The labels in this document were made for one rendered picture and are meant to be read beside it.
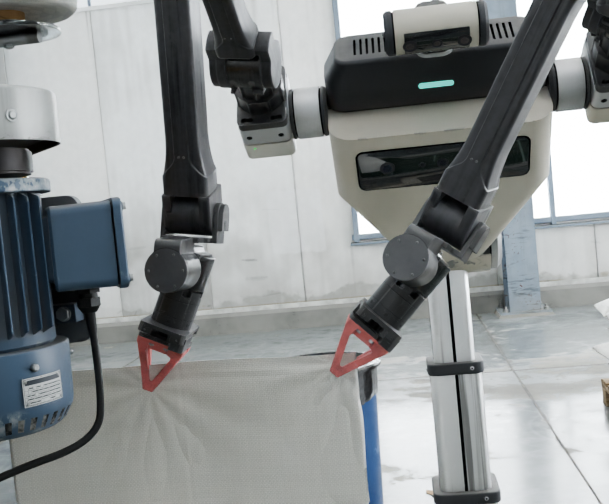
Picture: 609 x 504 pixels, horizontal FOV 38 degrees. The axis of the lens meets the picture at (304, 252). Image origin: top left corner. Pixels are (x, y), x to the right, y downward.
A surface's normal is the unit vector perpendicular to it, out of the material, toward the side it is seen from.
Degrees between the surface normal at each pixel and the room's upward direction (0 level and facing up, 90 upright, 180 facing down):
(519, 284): 90
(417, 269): 76
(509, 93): 94
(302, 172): 90
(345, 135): 40
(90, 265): 90
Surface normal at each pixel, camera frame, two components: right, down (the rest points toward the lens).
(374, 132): -0.15, -0.72
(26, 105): 0.86, -0.04
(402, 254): -0.33, -0.17
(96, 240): 0.30, 0.02
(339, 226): -0.11, 0.07
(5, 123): 0.71, -0.01
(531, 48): -0.50, 0.16
